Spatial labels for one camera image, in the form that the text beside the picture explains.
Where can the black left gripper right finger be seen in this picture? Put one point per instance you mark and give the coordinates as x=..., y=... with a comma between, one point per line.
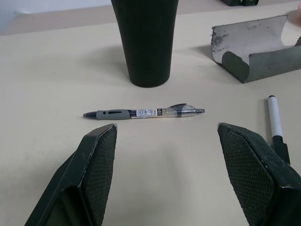
x=254, y=179

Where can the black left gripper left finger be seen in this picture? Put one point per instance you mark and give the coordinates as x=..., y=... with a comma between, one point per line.
x=94, y=179

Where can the white marker black cap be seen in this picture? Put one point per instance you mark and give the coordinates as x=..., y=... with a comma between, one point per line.
x=275, y=117

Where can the clear gel pen grey grip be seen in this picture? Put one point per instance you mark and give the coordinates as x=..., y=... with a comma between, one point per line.
x=113, y=115

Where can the black ribbed pen cup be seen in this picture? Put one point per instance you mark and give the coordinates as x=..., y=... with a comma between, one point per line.
x=145, y=42

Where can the plain black box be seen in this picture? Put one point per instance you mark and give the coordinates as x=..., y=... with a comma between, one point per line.
x=251, y=1

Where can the black box with coloured buttons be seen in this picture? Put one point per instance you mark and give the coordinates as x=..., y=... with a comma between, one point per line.
x=231, y=1

